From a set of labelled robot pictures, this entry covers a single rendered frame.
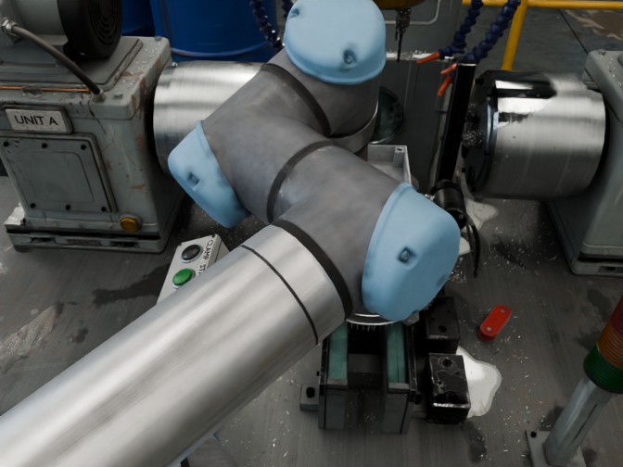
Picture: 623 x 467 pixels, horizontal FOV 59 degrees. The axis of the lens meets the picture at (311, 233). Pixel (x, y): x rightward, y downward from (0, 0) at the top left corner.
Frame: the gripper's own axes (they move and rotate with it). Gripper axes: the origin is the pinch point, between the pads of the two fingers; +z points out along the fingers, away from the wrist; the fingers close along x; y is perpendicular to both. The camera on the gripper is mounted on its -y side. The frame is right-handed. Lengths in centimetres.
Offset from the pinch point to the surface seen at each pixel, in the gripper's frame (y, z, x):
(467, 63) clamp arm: 28.4, 6.9, -19.6
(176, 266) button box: -5.8, 9.0, 22.7
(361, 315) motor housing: -9.8, 20.3, -4.8
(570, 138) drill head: 23, 21, -41
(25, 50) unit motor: 34, 15, 58
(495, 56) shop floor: 212, 259, -101
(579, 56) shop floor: 216, 262, -159
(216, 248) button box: -2.9, 9.2, 17.2
